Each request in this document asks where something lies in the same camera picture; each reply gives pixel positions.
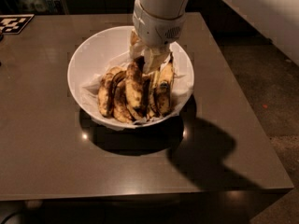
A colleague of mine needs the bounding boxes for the stickered right banana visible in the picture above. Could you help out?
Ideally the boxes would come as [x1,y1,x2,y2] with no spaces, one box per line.
[155,54,174,116]

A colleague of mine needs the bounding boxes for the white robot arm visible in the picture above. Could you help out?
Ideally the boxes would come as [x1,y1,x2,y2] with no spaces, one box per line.
[133,0,299,65]

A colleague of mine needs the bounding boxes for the bottles on shelf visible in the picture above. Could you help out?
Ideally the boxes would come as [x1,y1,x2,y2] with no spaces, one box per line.
[0,0,64,15]

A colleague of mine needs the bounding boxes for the thin spotted banana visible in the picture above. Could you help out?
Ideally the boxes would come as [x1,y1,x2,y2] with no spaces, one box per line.
[147,70,160,119]

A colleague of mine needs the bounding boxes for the black white fiducial marker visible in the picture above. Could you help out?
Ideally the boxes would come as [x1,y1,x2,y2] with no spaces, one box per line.
[0,14,35,35]

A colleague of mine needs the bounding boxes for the white bowl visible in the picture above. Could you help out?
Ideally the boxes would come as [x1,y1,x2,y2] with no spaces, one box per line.
[66,25,195,130]

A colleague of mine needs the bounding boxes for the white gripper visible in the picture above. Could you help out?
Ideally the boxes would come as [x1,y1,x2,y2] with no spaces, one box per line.
[129,0,186,74]

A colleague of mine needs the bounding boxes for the white paper towel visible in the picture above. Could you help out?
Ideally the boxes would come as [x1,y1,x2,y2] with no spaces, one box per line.
[79,31,194,131]

